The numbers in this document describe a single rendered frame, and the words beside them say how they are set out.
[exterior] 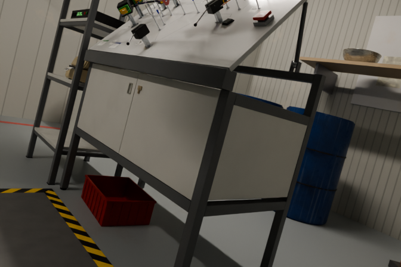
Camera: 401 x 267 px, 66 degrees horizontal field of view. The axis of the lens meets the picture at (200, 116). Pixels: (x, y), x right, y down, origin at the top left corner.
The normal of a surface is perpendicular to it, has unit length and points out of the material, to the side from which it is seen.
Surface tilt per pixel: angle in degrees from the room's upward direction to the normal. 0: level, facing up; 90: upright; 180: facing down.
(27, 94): 90
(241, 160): 90
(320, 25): 90
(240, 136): 90
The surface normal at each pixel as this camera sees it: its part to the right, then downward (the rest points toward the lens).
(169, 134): -0.72, -0.15
